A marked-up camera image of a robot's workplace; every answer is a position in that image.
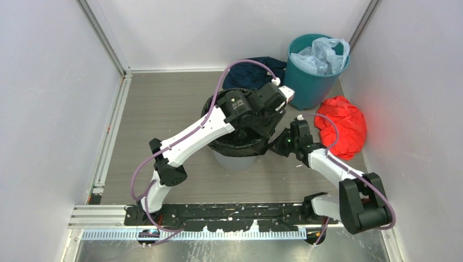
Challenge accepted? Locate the teal plastic bucket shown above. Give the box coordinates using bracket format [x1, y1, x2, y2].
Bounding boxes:
[283, 34, 350, 111]

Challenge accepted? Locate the grey translucent trash bin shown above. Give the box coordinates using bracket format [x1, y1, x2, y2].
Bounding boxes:
[213, 151, 258, 171]

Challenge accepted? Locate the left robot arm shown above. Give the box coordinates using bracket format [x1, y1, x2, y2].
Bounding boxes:
[138, 82, 295, 225]

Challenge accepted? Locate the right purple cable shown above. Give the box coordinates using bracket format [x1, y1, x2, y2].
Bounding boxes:
[302, 113, 397, 247]

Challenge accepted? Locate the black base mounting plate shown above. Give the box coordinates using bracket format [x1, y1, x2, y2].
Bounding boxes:
[123, 201, 325, 233]

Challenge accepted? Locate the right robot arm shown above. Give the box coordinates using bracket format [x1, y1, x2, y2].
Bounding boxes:
[269, 119, 396, 234]

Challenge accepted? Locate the black trash bag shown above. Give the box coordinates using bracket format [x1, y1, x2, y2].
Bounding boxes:
[201, 88, 270, 157]

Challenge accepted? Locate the dark navy cloth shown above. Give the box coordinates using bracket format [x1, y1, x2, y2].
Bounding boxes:
[222, 56, 287, 90]

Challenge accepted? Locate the light blue plastic bag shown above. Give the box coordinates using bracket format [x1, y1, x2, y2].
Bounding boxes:
[289, 37, 351, 76]

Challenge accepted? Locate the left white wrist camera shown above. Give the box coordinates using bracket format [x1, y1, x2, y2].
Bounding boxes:
[271, 78, 295, 112]

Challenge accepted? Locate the red cloth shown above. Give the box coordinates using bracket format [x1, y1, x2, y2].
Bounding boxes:
[314, 96, 367, 160]

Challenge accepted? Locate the aluminium frame rail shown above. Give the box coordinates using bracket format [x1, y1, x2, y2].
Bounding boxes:
[68, 69, 133, 230]

